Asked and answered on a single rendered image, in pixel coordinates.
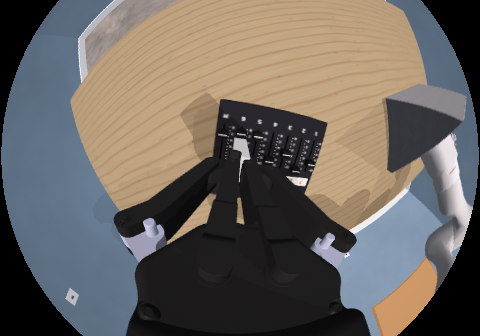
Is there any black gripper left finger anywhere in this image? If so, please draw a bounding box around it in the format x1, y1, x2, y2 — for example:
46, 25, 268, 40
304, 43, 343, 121
114, 138, 242, 283

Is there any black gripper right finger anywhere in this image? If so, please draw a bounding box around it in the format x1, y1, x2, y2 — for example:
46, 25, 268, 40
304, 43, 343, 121
238, 139, 357, 283

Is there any black lighting desk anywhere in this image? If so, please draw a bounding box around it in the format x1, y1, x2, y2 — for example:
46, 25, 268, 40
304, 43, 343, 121
213, 99, 328, 193

